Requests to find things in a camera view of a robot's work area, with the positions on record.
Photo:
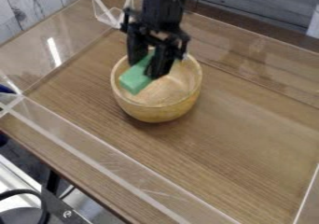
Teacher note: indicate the clear acrylic tray wall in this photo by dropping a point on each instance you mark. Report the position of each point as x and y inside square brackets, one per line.
[234, 163]

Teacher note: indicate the black table leg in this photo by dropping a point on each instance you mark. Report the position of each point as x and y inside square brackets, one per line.
[53, 182]

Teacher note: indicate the clear acrylic corner bracket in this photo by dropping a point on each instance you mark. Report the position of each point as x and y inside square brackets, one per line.
[110, 16]

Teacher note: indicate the blue object at left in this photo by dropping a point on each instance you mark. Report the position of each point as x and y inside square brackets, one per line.
[6, 89]

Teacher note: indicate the green rectangular block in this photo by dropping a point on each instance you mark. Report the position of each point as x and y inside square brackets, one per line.
[133, 79]

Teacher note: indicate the black metal bracket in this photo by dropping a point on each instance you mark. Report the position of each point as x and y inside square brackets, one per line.
[61, 213]

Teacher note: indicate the brown wooden bowl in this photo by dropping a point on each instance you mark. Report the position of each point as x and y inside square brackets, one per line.
[167, 98]

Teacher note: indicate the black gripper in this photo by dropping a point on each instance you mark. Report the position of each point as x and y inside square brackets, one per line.
[153, 28]

